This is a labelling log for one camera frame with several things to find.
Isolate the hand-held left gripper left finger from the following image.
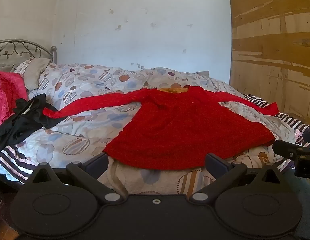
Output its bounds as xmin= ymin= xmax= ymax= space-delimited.
xmin=25 ymin=152 xmax=124 ymax=205

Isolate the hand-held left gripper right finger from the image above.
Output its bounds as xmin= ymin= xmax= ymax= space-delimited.
xmin=189 ymin=152 xmax=287 ymax=205

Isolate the red knitted sweater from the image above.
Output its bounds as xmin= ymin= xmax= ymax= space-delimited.
xmin=42 ymin=86 xmax=279 ymax=170

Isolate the patterned white duvet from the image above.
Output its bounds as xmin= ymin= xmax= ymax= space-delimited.
xmin=12 ymin=58 xmax=299 ymax=195

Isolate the striped bed sheet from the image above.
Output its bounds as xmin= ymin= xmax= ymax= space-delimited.
xmin=0 ymin=94 xmax=310 ymax=183

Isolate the black garment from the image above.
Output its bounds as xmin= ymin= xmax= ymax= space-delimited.
xmin=0 ymin=93 xmax=61 ymax=153

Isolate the worn wooden board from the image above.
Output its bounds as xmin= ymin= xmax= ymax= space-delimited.
xmin=227 ymin=0 xmax=310 ymax=127

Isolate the beige pillow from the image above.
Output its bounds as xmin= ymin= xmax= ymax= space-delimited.
xmin=24 ymin=58 xmax=51 ymax=92

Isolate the pink shiny cloth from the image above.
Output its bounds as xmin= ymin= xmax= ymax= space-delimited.
xmin=0 ymin=71 xmax=28 ymax=128

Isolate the metal scrollwork headboard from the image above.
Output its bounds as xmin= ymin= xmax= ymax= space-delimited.
xmin=0 ymin=39 xmax=58 ymax=72

